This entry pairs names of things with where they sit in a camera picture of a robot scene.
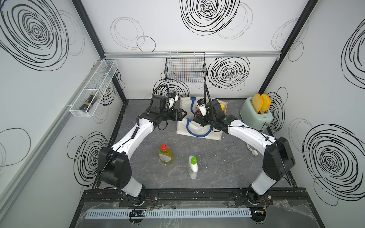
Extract white canvas bag blue handles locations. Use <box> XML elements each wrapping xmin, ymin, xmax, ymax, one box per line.
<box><xmin>176</xmin><ymin>97</ymin><xmax>222</xmax><ymax>141</ymax></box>

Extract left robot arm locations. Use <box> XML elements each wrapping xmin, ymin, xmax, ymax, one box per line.
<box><xmin>96</xmin><ymin>85</ymin><xmax>187</xmax><ymax>198</ymax></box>

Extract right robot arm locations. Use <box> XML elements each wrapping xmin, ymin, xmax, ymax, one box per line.
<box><xmin>195</xmin><ymin>83</ymin><xmax>296</xmax><ymax>205</ymax></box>

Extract yellow-green soap bottle red cap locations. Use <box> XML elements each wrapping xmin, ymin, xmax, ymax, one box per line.
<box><xmin>158</xmin><ymin>144</ymin><xmax>174</xmax><ymax>164</ymax></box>

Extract left bread slice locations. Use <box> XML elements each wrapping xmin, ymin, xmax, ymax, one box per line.
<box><xmin>252</xmin><ymin>94</ymin><xmax>263</xmax><ymax>113</ymax></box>

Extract bread slice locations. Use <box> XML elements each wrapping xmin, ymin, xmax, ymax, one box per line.
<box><xmin>252</xmin><ymin>94</ymin><xmax>263</xmax><ymax>113</ymax></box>
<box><xmin>260</xmin><ymin>94</ymin><xmax>271</xmax><ymax>113</ymax></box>

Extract mint green toaster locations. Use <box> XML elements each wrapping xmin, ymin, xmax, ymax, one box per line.
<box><xmin>240</xmin><ymin>97</ymin><xmax>273</xmax><ymax>132</ymax></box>

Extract white bottle green cap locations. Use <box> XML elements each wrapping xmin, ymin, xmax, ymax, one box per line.
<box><xmin>188</xmin><ymin>155</ymin><xmax>198</xmax><ymax>180</ymax></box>

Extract right bread slice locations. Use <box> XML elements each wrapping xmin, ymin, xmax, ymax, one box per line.
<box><xmin>260</xmin><ymin>94</ymin><xmax>271</xmax><ymax>113</ymax></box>

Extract dark bottle on shelf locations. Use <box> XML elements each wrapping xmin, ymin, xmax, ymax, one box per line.
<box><xmin>79</xmin><ymin>94</ymin><xmax>99</xmax><ymax>112</ymax></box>

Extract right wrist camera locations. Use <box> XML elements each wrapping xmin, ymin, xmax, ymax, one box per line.
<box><xmin>197</xmin><ymin>98</ymin><xmax>207</xmax><ymax>117</ymax></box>

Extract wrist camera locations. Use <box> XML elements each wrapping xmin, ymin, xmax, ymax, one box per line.
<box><xmin>197</xmin><ymin>98</ymin><xmax>207</xmax><ymax>117</ymax></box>
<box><xmin>168</xmin><ymin>92</ymin><xmax>179</xmax><ymax>110</ymax></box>

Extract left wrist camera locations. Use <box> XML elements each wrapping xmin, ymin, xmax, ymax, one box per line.
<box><xmin>168</xmin><ymin>92</ymin><xmax>179</xmax><ymax>110</ymax></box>

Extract black wire wall basket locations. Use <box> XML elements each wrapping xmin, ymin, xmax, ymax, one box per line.
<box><xmin>164</xmin><ymin>52</ymin><xmax>208</xmax><ymax>83</ymax></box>

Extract white toaster power cable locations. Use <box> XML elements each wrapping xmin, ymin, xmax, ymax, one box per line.
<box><xmin>246</xmin><ymin>142</ymin><xmax>259</xmax><ymax>156</ymax></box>

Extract white wire wall shelf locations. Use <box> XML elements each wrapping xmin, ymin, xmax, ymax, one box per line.
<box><xmin>69</xmin><ymin>59</ymin><xmax>118</xmax><ymax>118</ymax></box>

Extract grey slotted cable duct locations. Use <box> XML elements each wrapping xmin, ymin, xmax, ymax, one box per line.
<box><xmin>85</xmin><ymin>208</ymin><xmax>252</xmax><ymax>219</ymax></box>

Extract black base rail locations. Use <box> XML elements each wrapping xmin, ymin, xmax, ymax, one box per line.
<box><xmin>79</xmin><ymin>187</ymin><xmax>310</xmax><ymax>207</ymax></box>

